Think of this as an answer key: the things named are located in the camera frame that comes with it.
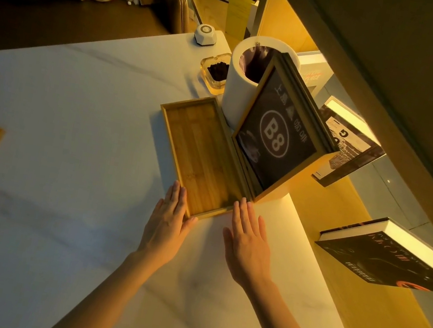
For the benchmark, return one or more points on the person's left little finger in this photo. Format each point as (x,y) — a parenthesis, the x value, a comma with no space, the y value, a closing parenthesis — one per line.
(158,209)

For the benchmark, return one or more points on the person's left middle finger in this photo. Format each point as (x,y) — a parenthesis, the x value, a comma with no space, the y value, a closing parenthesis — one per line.
(175,198)

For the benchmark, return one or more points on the dark coffee grounds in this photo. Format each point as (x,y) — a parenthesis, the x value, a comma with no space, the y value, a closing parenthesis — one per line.
(217,71)

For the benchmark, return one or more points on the person's right middle finger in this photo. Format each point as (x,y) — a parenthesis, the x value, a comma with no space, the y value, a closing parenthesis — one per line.
(251,220)

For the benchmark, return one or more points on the square glass ashtray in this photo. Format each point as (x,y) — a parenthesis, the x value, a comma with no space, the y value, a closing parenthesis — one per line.
(210,81)

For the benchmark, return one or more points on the wooden display shelf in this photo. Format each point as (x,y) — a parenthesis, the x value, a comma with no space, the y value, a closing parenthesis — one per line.
(364,321)

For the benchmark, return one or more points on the white cylindrical waste bin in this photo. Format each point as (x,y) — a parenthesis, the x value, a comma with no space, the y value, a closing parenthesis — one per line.
(235,90)

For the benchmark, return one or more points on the thick black hardcover book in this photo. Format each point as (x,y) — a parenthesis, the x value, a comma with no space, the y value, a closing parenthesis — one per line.
(383,262)

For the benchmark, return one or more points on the person's left thumb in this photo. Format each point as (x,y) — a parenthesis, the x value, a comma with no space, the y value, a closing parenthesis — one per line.
(191,224)

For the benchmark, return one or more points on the long bamboo tray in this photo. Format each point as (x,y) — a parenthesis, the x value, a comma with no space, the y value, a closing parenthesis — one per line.
(201,155)

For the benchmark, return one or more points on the white call button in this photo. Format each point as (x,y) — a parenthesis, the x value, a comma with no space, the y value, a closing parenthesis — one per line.
(204,35)

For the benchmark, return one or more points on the white box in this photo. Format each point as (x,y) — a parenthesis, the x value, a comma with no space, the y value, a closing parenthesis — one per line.
(314,72)

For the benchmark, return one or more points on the dark plastic bin liner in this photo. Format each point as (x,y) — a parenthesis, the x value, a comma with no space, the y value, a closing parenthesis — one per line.
(252,61)

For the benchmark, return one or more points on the wooden framed black sign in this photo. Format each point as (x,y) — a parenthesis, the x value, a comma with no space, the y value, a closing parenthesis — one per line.
(277,139)

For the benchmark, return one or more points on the person's left hand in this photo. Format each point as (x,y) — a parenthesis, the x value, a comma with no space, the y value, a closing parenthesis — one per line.
(165,232)

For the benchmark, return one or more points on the person's right thumb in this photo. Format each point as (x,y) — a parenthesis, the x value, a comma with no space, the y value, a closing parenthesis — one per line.
(227,242)

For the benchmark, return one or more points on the yellow standing card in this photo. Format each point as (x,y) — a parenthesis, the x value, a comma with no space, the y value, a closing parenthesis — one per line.
(238,15)

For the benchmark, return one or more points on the black and white photo book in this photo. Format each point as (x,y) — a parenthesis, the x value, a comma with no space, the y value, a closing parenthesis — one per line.
(349,147)

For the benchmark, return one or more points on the person's left forearm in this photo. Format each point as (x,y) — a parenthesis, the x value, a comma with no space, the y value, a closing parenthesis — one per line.
(100,300)

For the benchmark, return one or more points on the person's right hand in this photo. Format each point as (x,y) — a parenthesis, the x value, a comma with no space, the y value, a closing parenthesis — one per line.
(248,255)

